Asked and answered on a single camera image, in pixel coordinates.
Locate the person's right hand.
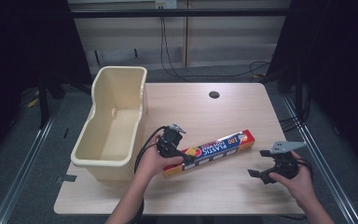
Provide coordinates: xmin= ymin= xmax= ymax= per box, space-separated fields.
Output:
xmin=268 ymin=150 xmax=320 ymax=210

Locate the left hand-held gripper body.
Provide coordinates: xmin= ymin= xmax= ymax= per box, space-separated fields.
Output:
xmin=156 ymin=122 xmax=187 ymax=158

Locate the person's left hand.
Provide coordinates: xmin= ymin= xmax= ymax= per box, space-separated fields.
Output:
xmin=135 ymin=133 xmax=185 ymax=181

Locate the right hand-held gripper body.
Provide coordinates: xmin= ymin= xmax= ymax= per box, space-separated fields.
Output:
xmin=259 ymin=140 xmax=308 ymax=185

